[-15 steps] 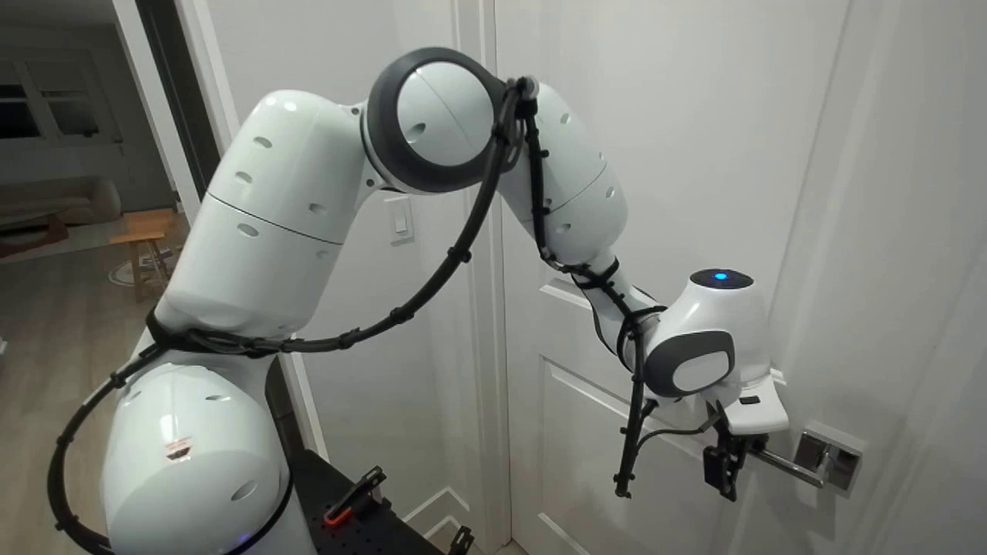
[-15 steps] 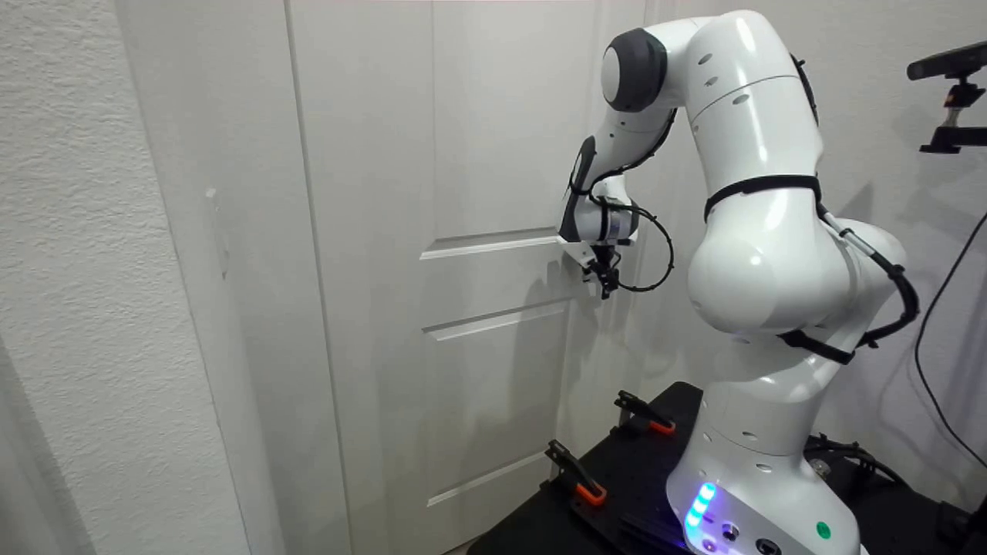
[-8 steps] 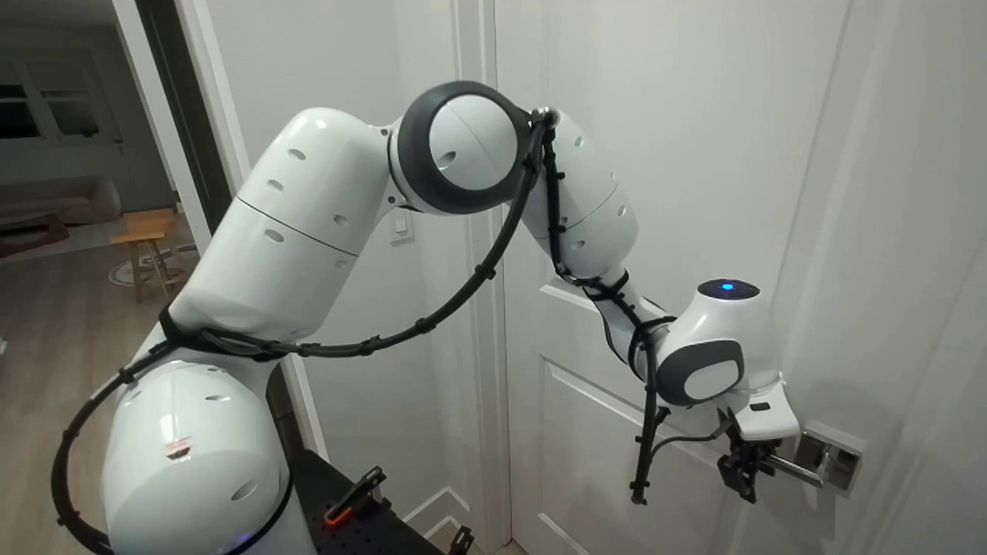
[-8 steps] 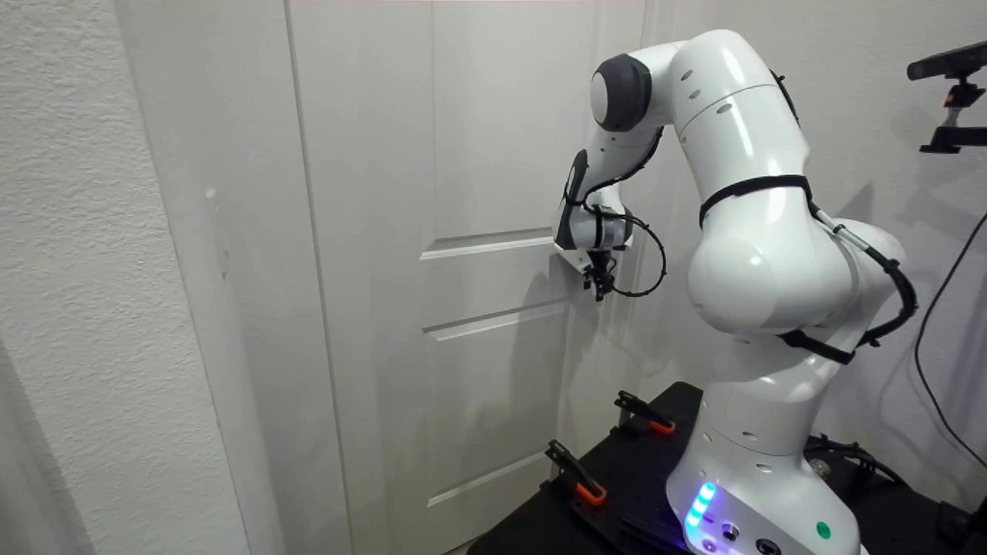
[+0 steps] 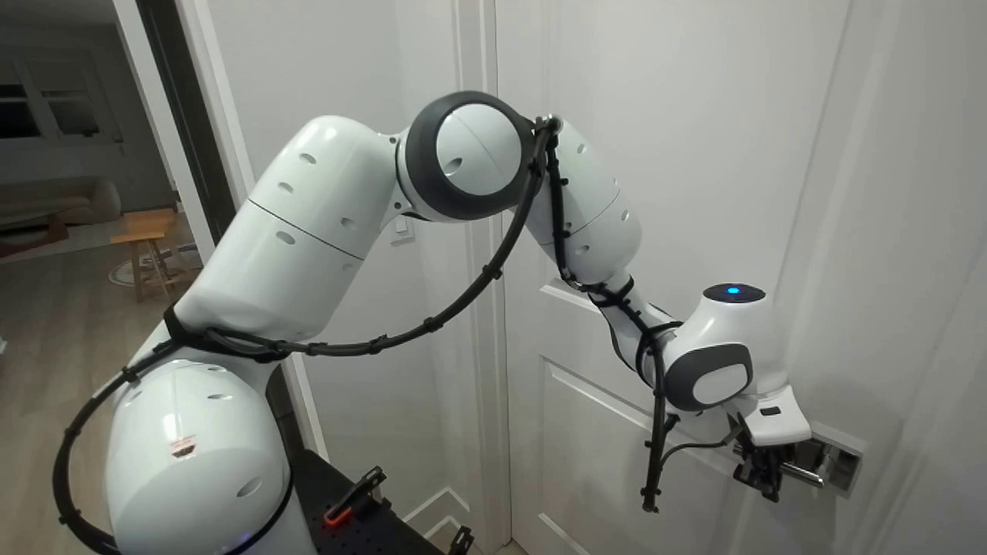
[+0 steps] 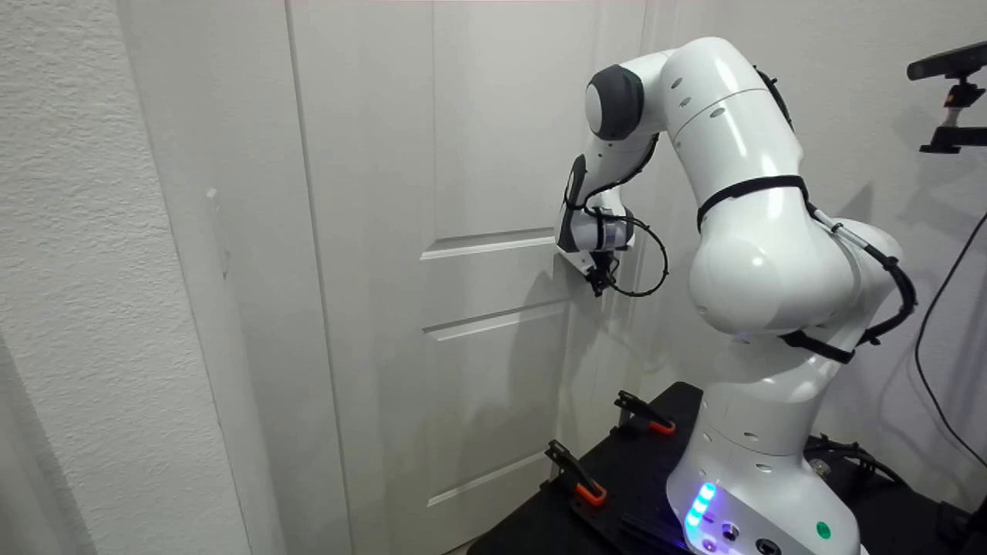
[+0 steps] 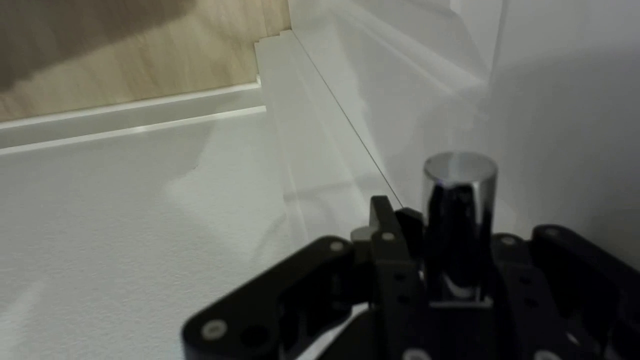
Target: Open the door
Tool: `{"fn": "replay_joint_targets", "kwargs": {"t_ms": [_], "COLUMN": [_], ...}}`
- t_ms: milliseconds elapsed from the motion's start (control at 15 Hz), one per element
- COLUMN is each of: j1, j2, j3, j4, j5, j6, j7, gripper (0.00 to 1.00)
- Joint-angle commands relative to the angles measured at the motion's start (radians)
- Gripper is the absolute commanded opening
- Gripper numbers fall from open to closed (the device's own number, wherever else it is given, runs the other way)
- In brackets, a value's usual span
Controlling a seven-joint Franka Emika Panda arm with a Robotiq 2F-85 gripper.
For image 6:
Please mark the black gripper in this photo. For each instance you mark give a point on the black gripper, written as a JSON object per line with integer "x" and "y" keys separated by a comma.
{"x": 600, "y": 264}

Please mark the white panel door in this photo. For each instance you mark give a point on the white panel door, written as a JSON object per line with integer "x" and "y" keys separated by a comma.
{"x": 483, "y": 339}

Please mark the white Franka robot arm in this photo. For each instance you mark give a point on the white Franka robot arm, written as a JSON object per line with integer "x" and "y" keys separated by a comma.
{"x": 761, "y": 265}

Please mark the black clamp with orange tip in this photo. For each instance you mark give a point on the black clamp with orange tip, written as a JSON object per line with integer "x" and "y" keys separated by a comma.
{"x": 576, "y": 477}
{"x": 643, "y": 410}

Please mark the black robot cart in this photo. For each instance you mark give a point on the black robot cart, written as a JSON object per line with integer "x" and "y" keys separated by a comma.
{"x": 628, "y": 483}

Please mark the black camera on stand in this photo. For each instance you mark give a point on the black camera on stand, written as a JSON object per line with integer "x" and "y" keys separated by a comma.
{"x": 950, "y": 62}

